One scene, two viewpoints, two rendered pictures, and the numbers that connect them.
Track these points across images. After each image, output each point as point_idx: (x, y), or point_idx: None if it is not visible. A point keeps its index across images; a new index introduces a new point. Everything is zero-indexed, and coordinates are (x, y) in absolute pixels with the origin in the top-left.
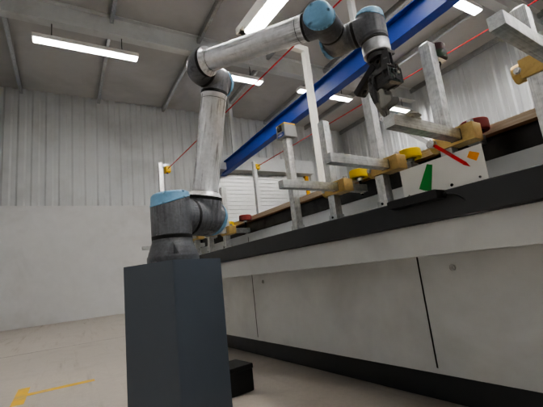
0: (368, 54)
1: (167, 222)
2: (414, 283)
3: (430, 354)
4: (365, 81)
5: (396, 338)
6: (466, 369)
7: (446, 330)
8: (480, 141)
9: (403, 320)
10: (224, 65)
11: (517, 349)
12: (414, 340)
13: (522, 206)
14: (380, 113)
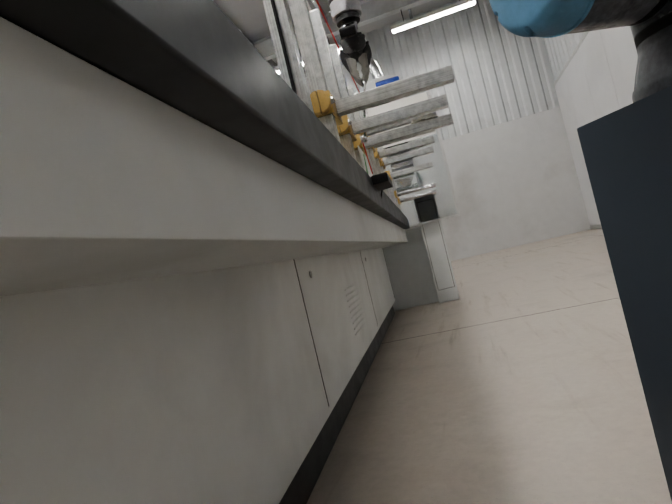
0: (358, 12)
1: None
2: (299, 296)
3: (323, 393)
4: (357, 30)
5: (306, 393)
6: (335, 390)
7: (322, 352)
8: None
9: (304, 358)
10: None
11: (339, 348)
12: (314, 382)
13: (376, 215)
14: (367, 78)
